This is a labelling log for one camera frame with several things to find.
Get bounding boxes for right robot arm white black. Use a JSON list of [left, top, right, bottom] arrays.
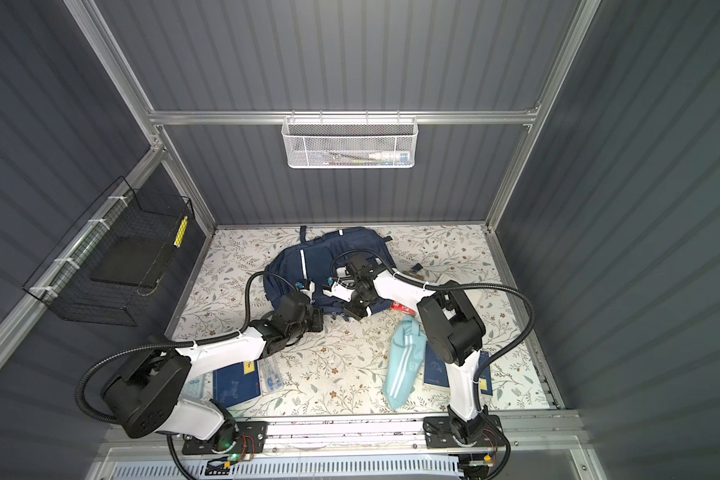
[[323, 249, 486, 446]]

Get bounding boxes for red card pack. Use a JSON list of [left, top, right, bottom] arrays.
[[390, 302, 416, 316]]

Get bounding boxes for aluminium front rail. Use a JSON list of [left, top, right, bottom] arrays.
[[94, 410, 592, 462]]

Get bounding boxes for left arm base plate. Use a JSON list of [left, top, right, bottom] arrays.
[[181, 421, 269, 458]]

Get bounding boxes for navy notebook yellow label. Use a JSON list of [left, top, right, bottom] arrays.
[[212, 361, 261, 408], [423, 342, 493, 395]]

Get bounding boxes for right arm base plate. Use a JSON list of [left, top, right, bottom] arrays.
[[422, 414, 508, 450]]

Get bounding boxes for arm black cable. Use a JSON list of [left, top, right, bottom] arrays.
[[75, 271, 301, 480], [329, 248, 536, 480]]

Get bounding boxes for black wire wall basket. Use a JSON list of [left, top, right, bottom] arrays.
[[23, 180, 194, 327]]

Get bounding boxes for clear plastic ruler set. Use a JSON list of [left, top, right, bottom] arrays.
[[257, 357, 284, 395]]

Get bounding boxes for navy blue student backpack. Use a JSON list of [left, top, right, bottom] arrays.
[[263, 227, 432, 317]]

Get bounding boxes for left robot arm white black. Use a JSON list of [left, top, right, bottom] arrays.
[[101, 291, 323, 441]]

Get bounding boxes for pens in white basket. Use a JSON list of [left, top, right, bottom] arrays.
[[326, 151, 413, 166]]

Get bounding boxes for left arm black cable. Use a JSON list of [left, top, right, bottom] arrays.
[[75, 271, 301, 480]]

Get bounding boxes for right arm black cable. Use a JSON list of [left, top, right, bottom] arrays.
[[329, 248, 536, 480]]

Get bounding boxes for light green calculator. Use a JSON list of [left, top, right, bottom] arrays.
[[182, 374, 207, 400]]

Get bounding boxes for light blue pencil pouch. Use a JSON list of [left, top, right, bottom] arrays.
[[382, 315, 427, 411]]

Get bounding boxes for white wire mesh basket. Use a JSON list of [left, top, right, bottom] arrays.
[[281, 115, 419, 169]]

